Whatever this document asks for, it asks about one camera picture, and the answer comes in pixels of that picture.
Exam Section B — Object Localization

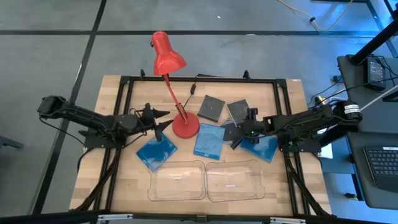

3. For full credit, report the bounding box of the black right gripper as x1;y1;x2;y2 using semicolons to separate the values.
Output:
231;108;266;151

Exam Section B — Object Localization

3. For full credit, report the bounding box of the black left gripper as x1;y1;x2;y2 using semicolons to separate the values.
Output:
136;102;175;142

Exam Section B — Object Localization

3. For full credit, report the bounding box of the black jewel case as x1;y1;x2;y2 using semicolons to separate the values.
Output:
226;98;251;127
220;117;246;147
197;95;226;123

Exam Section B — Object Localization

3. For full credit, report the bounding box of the red desk lamp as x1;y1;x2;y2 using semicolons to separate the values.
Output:
151;30;200;139

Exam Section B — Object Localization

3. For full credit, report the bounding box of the clear plastic bin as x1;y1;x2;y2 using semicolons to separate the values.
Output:
147;159;206;202
205;159;267;203

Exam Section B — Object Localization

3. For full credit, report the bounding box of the white box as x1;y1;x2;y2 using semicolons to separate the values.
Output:
318;124;334;159

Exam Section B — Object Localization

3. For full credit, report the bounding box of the black rig beam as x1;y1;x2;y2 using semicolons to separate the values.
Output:
0;210;398;224

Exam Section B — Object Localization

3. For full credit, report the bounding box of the black side desk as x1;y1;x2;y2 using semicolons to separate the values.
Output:
337;54;398;210

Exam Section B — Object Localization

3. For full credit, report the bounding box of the grey slanted rod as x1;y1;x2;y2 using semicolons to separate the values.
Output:
360;83;398;112

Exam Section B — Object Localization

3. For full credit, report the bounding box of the black keyboard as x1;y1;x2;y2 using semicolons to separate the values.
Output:
363;146;398;193

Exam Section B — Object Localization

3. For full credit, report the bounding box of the black power adapter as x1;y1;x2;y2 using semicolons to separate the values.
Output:
364;57;387;91

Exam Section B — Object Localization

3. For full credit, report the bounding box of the black slanted rig pole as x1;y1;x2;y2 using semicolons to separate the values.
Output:
350;18;398;65

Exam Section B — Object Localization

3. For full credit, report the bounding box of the black lamp cable with switch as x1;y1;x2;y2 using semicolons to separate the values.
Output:
182;73;218;110

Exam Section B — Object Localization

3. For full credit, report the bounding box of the black aluminium table frame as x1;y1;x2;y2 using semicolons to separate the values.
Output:
74;70;332;218

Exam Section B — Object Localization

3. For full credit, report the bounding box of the silver beam bracket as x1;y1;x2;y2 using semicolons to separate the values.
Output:
97;213;134;222
269;217;307;224

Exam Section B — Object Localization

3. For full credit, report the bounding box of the white cable coil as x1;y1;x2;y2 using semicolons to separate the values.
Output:
326;95;349;105

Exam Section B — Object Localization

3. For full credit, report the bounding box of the black power cable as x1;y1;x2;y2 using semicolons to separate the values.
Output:
307;76;398;106

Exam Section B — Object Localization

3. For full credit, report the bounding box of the yellow cable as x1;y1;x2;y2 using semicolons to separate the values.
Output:
276;0;354;32

